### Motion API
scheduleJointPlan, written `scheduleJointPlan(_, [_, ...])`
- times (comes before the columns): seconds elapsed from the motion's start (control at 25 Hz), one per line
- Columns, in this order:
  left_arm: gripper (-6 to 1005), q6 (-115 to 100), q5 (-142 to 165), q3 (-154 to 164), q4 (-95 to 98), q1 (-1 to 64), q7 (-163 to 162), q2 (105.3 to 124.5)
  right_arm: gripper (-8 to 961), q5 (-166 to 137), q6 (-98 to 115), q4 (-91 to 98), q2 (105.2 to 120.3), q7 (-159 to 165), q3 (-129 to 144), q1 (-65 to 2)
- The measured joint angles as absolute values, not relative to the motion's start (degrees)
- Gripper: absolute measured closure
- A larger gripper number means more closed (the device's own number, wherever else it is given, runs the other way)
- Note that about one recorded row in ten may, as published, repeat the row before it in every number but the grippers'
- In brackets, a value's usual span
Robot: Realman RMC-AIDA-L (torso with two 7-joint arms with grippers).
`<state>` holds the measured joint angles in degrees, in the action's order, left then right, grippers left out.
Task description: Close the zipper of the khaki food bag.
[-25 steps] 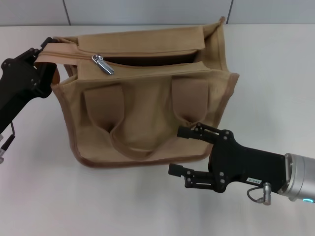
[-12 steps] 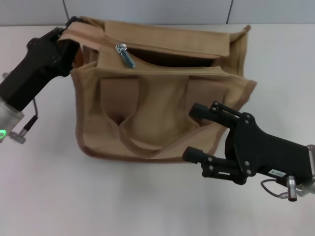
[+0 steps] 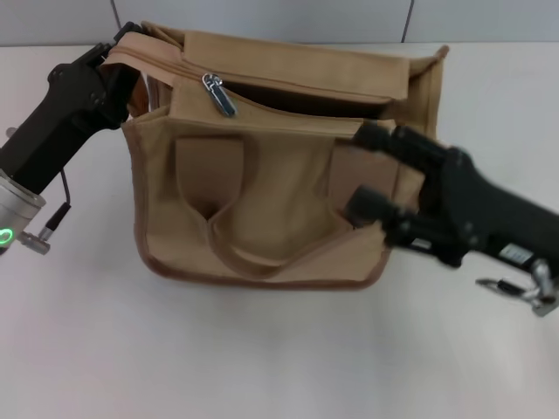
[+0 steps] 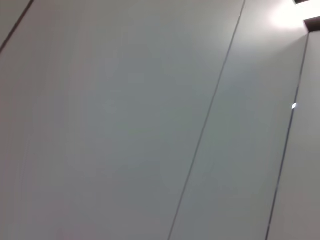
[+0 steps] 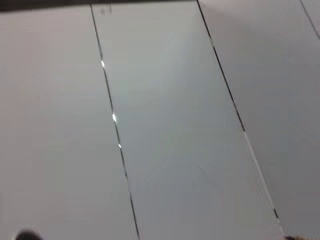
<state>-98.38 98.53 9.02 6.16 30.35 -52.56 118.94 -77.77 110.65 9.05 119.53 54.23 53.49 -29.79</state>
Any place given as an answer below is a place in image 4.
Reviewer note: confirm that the bright ceiling light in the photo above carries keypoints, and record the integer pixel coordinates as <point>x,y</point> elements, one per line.
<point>287,15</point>

